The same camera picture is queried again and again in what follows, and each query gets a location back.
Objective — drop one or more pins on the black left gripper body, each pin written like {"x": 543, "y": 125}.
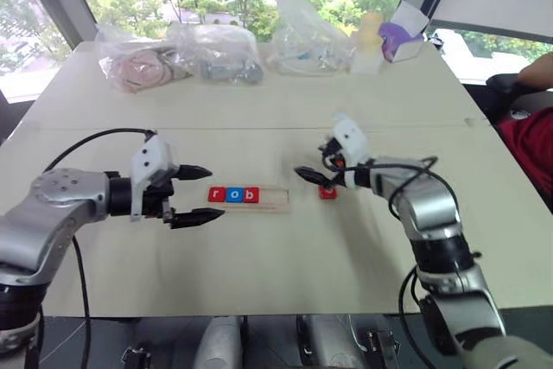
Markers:
{"x": 155, "y": 200}

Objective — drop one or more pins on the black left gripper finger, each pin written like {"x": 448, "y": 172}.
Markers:
{"x": 194, "y": 172}
{"x": 201, "y": 216}

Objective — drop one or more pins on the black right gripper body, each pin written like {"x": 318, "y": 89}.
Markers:
{"x": 332, "y": 153}

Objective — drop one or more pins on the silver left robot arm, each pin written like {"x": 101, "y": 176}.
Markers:
{"x": 52, "y": 209}

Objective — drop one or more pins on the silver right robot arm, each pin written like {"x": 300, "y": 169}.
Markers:
{"x": 427, "y": 209}

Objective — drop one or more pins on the person's bare forearm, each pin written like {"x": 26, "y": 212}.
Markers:
{"x": 538, "y": 68}

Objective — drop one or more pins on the red letter block r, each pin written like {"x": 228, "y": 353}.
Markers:
{"x": 216, "y": 195}

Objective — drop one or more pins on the blue letter block o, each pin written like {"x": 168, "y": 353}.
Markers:
{"x": 233, "y": 195}

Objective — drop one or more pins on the long wooden tray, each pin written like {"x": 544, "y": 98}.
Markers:
{"x": 272, "y": 200}

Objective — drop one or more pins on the red letter block b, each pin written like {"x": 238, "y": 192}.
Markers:
{"x": 250, "y": 195}

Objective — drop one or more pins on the grey rounded robot leg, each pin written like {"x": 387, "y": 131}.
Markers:
{"x": 220, "y": 343}

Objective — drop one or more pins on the plastic bag with grey parts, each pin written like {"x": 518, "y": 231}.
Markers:
{"x": 224, "y": 62}

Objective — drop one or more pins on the pale yellow bottle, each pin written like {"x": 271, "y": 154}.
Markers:
{"x": 369, "y": 42}

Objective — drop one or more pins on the plastic bag with pink items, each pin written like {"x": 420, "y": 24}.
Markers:
{"x": 138, "y": 66}

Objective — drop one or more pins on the tall clear plastic bag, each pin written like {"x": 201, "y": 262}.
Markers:
{"x": 302, "y": 36}

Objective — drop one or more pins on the purple and white box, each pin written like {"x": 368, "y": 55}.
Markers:
{"x": 404, "y": 36}

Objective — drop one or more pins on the black chair armrest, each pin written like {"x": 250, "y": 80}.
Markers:
{"x": 505, "y": 82}

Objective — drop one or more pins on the person in red shirt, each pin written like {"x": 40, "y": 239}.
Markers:
{"x": 531, "y": 148}

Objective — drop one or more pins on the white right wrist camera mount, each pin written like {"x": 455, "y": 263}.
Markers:
{"x": 351, "y": 138}

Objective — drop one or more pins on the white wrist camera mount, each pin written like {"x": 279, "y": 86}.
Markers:
{"x": 351, "y": 138}
{"x": 149, "y": 159}

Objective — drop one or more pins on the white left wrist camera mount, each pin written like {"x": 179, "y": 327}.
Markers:
{"x": 149, "y": 159}

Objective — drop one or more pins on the black metal bracket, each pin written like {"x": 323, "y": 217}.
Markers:
{"x": 136, "y": 358}
{"x": 382, "y": 341}

